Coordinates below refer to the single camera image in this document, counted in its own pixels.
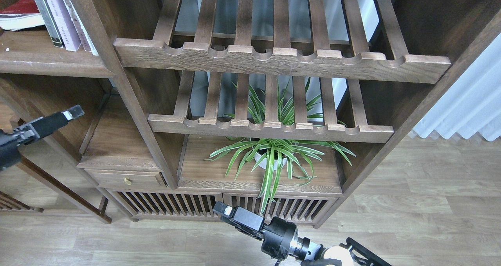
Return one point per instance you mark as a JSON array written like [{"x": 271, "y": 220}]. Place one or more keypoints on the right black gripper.
[{"x": 280, "y": 237}]

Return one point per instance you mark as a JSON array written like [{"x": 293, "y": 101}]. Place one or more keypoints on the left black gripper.
[{"x": 31, "y": 132}]

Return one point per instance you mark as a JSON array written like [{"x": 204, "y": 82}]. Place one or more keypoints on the white lavender cover book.
[{"x": 65, "y": 25}]

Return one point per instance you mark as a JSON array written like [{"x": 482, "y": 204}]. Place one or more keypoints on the black yellow-green cover book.
[{"x": 49, "y": 22}]

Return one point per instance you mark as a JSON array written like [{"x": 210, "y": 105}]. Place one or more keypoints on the red cover book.
[{"x": 21, "y": 15}]

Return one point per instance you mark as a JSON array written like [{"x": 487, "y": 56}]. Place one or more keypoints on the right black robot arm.
[{"x": 348, "y": 254}]

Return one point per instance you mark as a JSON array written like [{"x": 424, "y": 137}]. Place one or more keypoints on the white standing books on shelf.
[{"x": 86, "y": 41}]

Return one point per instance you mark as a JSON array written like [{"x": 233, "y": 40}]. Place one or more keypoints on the green spider plant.
[{"x": 273, "y": 154}]

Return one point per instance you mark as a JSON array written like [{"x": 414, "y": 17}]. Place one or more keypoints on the brass drawer knob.
[{"x": 127, "y": 181}]

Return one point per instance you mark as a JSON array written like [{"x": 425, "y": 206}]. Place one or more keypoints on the dark wooden bookshelf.
[{"x": 171, "y": 83}]

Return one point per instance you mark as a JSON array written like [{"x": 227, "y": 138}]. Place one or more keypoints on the white curtain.
[{"x": 473, "y": 103}]

